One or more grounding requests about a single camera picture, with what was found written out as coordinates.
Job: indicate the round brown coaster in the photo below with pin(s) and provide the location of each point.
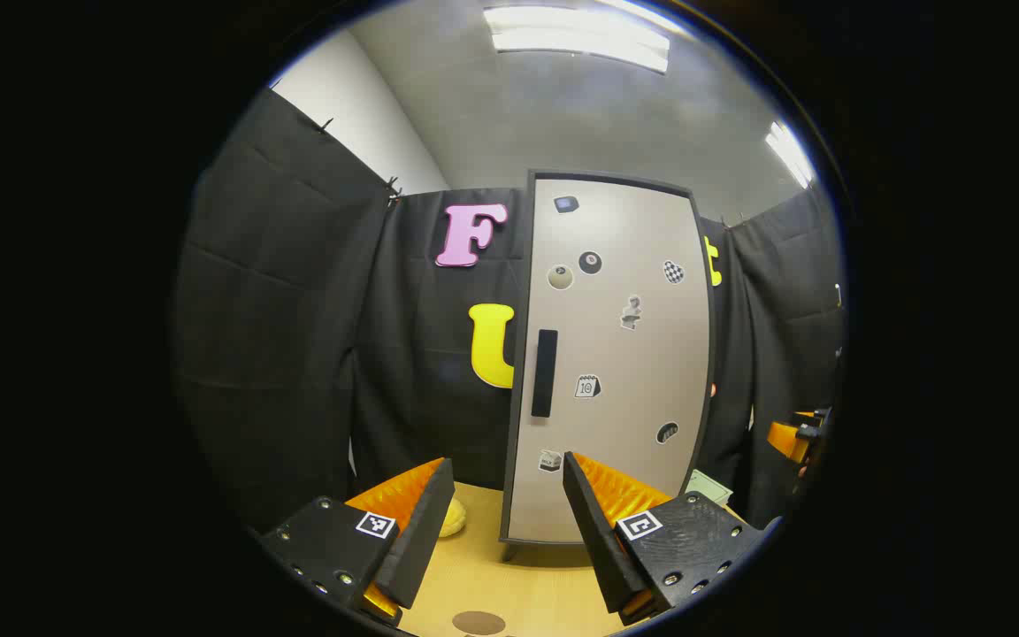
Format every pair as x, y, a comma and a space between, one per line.
478, 623

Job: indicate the small ceiling light panel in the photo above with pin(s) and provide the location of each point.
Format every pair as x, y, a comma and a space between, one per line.
790, 152

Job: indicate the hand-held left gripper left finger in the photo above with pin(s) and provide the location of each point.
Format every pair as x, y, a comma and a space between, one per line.
425, 522

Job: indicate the black backdrop cloth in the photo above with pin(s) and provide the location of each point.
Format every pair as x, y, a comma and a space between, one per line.
297, 310

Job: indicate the yellow plush ball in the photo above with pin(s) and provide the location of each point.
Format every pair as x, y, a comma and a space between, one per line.
454, 520

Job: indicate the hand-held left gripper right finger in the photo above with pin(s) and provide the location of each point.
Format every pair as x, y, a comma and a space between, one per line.
593, 522

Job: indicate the green booklet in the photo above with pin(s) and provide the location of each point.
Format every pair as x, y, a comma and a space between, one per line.
708, 487

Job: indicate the dark grey cabinet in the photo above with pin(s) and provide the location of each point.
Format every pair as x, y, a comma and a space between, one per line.
513, 442

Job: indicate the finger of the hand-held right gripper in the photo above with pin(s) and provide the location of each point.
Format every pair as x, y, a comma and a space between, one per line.
784, 438

